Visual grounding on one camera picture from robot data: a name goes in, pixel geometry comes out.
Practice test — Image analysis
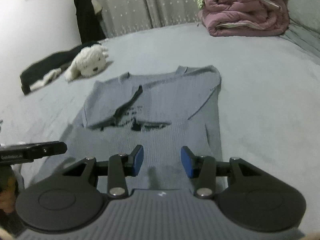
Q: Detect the grey knit sweater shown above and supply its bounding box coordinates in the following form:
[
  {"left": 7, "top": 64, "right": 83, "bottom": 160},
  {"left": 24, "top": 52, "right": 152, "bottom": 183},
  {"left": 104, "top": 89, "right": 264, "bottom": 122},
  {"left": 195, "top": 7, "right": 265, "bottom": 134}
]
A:
[{"left": 32, "top": 65, "right": 224, "bottom": 193}]

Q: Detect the folded purple quilt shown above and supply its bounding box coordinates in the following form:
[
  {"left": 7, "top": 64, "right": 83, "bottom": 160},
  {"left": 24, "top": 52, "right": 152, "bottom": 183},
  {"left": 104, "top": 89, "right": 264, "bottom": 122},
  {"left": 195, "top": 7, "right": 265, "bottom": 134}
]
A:
[{"left": 201, "top": 0, "right": 290, "bottom": 37}]

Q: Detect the grey star-patterned curtain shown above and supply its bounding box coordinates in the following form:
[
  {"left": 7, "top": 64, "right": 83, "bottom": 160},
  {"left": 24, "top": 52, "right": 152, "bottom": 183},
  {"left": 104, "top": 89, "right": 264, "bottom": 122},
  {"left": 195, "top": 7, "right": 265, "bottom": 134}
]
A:
[{"left": 85, "top": 0, "right": 208, "bottom": 37}]

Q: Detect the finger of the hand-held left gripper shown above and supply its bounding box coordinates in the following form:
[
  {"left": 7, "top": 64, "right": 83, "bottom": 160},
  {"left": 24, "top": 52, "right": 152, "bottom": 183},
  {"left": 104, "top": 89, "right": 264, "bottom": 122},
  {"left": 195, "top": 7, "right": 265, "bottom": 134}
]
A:
[{"left": 0, "top": 141, "right": 67, "bottom": 165}]

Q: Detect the white plush dog toy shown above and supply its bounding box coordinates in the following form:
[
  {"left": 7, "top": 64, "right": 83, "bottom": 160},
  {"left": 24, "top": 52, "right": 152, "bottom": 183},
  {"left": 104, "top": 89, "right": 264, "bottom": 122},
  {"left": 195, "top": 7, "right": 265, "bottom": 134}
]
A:
[{"left": 64, "top": 44, "right": 109, "bottom": 82}]

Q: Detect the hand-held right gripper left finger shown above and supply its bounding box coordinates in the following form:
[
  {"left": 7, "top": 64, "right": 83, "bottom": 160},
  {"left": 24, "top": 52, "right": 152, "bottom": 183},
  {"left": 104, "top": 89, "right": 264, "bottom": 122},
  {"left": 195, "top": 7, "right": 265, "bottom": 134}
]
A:
[{"left": 60, "top": 144, "right": 145, "bottom": 197}]

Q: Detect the black and white garment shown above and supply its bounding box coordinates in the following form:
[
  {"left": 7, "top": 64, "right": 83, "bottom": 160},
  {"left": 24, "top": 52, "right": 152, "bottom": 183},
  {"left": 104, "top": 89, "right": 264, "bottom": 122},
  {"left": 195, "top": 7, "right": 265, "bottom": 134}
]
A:
[{"left": 20, "top": 41, "right": 100, "bottom": 96}]

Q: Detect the black hanging garment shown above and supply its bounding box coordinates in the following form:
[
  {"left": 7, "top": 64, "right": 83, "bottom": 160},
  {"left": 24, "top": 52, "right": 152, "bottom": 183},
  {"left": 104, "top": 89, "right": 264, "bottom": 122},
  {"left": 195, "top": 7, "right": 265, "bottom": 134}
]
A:
[{"left": 73, "top": 0, "right": 107, "bottom": 46}]

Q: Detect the person's left hand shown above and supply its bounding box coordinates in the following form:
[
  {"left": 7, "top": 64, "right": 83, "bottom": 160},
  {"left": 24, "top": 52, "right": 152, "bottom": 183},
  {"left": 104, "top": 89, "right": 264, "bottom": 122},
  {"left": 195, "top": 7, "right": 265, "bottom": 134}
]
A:
[{"left": 0, "top": 174, "right": 19, "bottom": 214}]

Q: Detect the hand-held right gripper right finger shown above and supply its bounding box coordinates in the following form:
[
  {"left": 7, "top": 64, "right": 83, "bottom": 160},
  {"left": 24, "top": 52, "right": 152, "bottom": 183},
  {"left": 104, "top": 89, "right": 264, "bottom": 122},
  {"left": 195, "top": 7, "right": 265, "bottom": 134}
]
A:
[{"left": 180, "top": 145, "right": 272, "bottom": 200}]

